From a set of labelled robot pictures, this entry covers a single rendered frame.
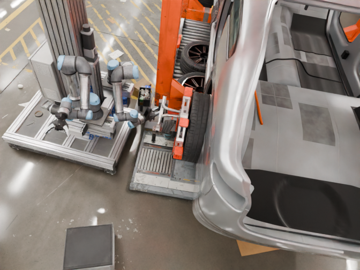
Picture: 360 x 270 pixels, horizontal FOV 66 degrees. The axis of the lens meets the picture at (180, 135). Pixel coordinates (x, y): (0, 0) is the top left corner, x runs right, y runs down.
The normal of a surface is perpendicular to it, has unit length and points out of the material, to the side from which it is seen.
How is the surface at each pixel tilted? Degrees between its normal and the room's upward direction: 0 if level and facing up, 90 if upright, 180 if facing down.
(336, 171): 20
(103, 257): 0
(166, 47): 90
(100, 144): 0
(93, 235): 0
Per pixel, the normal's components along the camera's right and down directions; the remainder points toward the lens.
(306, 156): 0.07, -0.26
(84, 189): 0.12, -0.59
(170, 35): -0.12, 0.79
